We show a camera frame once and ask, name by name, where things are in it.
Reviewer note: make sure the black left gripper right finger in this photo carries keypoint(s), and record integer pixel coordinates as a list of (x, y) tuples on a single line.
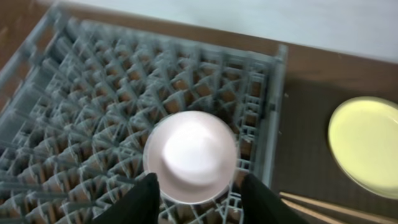
[(261, 205)]

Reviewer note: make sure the wooden chopstick lower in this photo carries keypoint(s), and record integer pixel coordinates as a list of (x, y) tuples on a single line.
[(312, 213)]

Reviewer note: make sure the yellow plate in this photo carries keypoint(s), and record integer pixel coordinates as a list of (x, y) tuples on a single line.
[(362, 135)]

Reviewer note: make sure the brown serving tray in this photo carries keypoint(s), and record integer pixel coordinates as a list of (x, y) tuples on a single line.
[(303, 163)]

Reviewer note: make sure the grey dish rack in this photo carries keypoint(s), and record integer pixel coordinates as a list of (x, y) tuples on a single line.
[(80, 98)]

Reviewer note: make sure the wooden chopstick upper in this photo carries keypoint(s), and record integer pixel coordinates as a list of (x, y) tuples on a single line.
[(337, 208)]

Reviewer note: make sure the wooden chopstick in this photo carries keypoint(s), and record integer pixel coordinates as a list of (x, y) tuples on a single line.
[(312, 213), (337, 208)]

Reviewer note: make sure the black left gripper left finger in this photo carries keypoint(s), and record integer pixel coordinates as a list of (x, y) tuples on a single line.
[(140, 205)]

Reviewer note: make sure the pink bowl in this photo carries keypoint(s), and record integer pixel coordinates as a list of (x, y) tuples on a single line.
[(194, 155)]

